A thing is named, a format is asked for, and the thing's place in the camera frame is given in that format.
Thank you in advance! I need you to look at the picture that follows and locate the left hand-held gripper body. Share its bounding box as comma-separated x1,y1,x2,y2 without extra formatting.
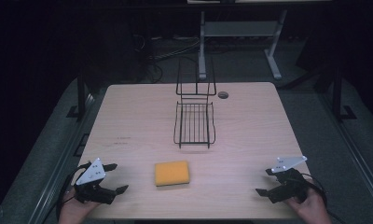
73,157,117,205

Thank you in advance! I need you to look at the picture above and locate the black wire rack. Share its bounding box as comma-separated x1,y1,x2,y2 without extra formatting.
173,57,217,149

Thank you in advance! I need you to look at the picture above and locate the yellow sponge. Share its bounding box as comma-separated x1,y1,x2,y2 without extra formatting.
154,160,191,188

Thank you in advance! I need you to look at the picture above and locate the black metal frame post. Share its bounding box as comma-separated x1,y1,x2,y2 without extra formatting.
65,72,88,121
331,65,358,123

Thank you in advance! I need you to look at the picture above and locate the person's left hand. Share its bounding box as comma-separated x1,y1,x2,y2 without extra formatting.
57,188,103,224

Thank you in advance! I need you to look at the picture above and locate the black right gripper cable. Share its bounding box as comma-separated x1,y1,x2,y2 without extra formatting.
300,173,347,224

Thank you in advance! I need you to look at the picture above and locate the person's right hand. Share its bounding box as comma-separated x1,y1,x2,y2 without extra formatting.
283,181,334,224

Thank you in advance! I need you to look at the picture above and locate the bundle of floor cables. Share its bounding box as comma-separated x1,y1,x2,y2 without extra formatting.
132,33,201,84

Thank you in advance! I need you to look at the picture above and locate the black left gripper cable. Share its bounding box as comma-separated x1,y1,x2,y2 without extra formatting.
52,161,92,224

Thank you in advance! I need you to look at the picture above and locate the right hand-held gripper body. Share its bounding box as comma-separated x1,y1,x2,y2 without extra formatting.
269,155,310,205

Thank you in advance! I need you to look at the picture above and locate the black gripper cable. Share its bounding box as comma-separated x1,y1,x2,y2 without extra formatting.
52,161,92,224
300,173,347,224

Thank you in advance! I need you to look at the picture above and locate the grey metal desk frame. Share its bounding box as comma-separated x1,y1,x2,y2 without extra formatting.
197,8,288,81

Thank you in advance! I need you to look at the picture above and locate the aluminium frame rail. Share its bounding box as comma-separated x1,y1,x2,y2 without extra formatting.
27,92,97,224
317,92,373,217

